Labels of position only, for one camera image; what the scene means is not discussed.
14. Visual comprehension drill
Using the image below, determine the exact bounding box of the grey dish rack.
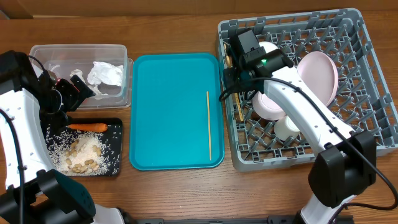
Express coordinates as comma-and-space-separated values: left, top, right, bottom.
217, 8, 397, 172

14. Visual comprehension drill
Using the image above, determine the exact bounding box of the white paper cup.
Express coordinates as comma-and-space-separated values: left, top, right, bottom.
274, 116, 300, 141

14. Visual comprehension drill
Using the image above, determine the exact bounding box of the large pink plate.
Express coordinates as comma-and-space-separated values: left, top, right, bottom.
297, 51, 338, 106

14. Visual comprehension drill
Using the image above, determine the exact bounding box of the black plastic tray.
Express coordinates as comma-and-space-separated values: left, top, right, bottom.
43, 118, 124, 178

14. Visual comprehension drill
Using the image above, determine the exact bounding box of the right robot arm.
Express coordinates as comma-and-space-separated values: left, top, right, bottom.
220, 47, 378, 223

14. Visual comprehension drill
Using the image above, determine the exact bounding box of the orange carrot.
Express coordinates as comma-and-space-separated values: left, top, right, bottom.
68, 123, 108, 133

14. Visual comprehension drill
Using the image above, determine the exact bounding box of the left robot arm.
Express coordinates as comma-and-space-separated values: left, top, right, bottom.
1, 50, 134, 223

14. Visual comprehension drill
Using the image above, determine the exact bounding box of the food scraps and rice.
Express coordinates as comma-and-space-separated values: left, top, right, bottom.
45, 124, 123, 177

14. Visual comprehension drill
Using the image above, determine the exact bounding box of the white tissue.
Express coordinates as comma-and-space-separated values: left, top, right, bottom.
87, 61, 124, 86
70, 69, 108, 100

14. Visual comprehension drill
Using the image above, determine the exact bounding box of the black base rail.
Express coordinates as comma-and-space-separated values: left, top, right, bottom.
124, 214, 354, 224

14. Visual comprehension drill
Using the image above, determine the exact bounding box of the white upturned bowl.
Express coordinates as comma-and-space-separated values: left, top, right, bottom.
259, 41, 278, 54

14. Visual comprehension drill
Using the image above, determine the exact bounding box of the clear plastic bin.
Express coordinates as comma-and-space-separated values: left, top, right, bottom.
29, 44, 133, 110

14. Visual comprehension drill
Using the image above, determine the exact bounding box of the teal plastic tray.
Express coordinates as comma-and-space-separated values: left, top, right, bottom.
129, 53, 225, 171

